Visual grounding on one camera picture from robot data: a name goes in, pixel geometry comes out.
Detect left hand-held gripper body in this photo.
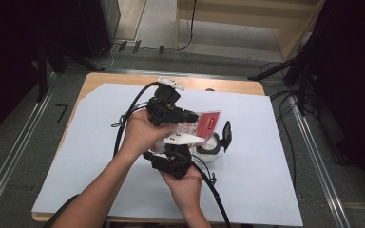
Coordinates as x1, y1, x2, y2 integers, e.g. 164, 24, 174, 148
144, 76, 186, 127

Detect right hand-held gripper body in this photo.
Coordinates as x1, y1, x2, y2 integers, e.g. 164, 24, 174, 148
148, 132, 206, 180

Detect red and white pouch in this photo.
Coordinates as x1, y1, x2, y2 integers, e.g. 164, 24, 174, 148
151, 109, 221, 154

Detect clear jar with black lid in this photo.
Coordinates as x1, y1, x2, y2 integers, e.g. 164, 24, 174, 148
193, 120, 234, 163

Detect person's left hand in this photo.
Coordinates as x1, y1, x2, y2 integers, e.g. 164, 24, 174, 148
120, 108, 179, 160

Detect person's right hand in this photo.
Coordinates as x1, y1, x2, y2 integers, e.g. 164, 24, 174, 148
159, 164, 203, 214

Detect white board sheet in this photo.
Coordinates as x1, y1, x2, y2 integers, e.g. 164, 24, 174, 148
31, 83, 304, 227

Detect black metal stand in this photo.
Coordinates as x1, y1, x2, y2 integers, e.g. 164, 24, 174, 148
246, 47, 321, 117

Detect wooden steps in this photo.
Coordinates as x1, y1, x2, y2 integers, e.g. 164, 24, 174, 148
174, 0, 326, 61

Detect dark cabinet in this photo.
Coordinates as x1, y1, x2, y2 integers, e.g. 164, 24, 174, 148
77, 0, 122, 60

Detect dark curtain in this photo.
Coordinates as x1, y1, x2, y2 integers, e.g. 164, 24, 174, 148
0, 0, 86, 146
298, 0, 365, 203

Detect metal floor rail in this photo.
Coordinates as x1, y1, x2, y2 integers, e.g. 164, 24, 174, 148
0, 88, 55, 219
66, 67, 251, 81
289, 94, 351, 228

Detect right hand-held gripper cable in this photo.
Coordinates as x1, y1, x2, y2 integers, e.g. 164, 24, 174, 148
170, 151, 233, 228

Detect white floor cable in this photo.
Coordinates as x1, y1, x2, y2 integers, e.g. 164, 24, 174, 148
89, 44, 122, 71

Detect thin black hanging cable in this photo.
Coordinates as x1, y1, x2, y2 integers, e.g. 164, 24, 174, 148
175, 0, 198, 52

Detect black floor cables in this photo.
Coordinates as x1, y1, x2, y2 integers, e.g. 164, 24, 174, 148
260, 61, 298, 188

